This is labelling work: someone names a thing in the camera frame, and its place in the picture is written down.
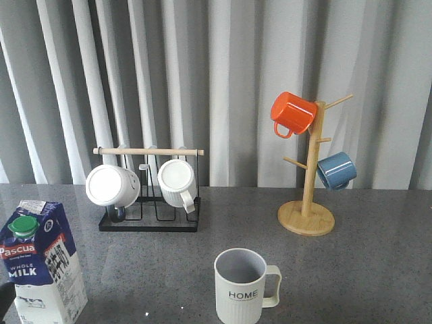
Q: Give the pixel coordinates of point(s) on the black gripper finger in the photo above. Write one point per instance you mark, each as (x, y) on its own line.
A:
(7, 295)

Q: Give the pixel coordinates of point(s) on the blue white milk carton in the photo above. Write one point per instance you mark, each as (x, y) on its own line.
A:
(39, 254)

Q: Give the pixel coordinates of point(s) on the white HOME mug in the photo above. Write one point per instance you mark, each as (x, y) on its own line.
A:
(240, 277)

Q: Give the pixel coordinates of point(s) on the white smiley mug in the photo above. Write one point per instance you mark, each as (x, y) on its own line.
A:
(112, 185)

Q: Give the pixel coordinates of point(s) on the white ribbed mug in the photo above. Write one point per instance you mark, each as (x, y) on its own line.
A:
(178, 184)

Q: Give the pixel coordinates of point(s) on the grey curtain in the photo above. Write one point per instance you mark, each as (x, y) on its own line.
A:
(76, 75)

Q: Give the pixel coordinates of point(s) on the wooden mug tree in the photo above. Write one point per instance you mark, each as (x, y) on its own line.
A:
(306, 217)

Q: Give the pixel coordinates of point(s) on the orange enamel mug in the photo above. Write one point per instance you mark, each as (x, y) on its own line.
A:
(292, 114)

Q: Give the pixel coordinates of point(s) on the blue enamel mug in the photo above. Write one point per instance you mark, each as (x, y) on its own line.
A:
(336, 171)

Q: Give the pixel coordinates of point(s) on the black wire mug rack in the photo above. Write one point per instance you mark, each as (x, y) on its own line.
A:
(150, 212)

